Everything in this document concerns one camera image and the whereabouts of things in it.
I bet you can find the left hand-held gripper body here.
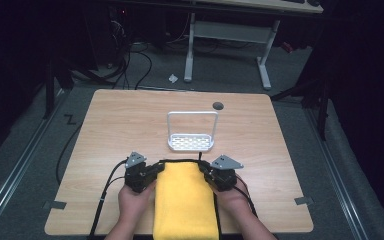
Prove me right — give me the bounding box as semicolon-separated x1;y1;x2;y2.
124;151;155;194

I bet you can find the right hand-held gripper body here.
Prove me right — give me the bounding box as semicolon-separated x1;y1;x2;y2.
206;154;245;193

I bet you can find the yellow and dark grey towel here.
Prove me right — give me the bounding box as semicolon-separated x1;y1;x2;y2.
152;151;222;240

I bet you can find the person's right hand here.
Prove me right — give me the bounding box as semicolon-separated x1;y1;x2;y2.
212;183;250;218

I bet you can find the person's left hand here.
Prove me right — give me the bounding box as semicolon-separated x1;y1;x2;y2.
117;181;157;222

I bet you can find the white metal rack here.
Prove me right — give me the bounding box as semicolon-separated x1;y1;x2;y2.
166;110;220;153

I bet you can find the grey tape strip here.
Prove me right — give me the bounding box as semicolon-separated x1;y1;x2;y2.
294;196;314;206
42;200;67;211

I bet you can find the black metal stand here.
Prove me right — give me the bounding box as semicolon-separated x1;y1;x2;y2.
42;59;75;120
270;79;332;142

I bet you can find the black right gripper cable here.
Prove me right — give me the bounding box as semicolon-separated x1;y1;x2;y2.
234;174;259;218

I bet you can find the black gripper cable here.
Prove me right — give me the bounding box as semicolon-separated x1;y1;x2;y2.
88;159;128;240
234;174;259;218

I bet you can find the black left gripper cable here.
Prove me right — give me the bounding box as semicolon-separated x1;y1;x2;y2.
88;159;128;240

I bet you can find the black cable on floor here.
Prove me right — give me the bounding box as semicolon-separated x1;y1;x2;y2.
55;123;83;186

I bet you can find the bundle of black floor cables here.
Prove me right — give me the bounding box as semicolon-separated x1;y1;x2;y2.
70;19;154;91

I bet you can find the metal floor rail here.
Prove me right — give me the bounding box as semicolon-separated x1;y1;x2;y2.
304;107;370;240
0;89;66;235

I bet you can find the white frame desk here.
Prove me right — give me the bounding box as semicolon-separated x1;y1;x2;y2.
183;0;325;91

